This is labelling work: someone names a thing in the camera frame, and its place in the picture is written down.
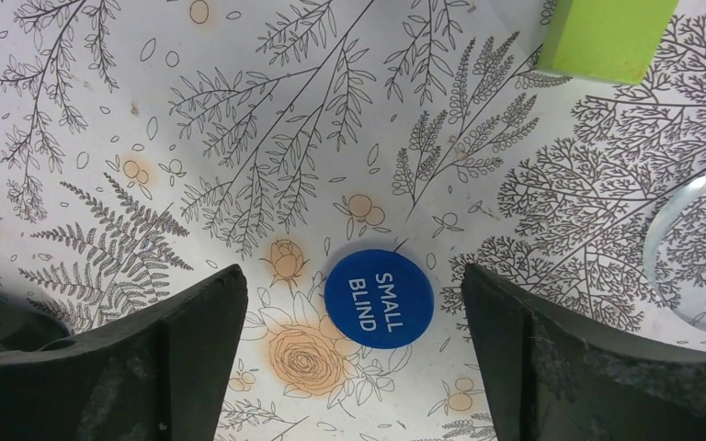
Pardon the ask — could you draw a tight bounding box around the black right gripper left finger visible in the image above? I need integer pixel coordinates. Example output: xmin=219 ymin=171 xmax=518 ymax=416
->
xmin=0 ymin=265 xmax=248 ymax=440

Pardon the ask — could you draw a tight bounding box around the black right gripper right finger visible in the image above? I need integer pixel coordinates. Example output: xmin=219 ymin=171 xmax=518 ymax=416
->
xmin=461 ymin=264 xmax=706 ymax=440

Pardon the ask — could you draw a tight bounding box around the blue small blind button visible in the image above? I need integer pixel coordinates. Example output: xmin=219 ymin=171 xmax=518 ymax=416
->
xmin=324 ymin=249 xmax=435 ymax=349

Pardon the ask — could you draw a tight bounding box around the clear round dealer button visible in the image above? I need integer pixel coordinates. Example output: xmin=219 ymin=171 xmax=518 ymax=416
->
xmin=643 ymin=172 xmax=706 ymax=333

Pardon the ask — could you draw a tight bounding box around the floral table mat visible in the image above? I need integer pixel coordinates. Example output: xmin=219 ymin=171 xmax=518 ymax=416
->
xmin=0 ymin=1 xmax=706 ymax=440

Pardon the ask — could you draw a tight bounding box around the green toy cube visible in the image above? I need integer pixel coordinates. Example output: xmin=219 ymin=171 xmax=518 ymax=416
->
xmin=536 ymin=0 xmax=678 ymax=85

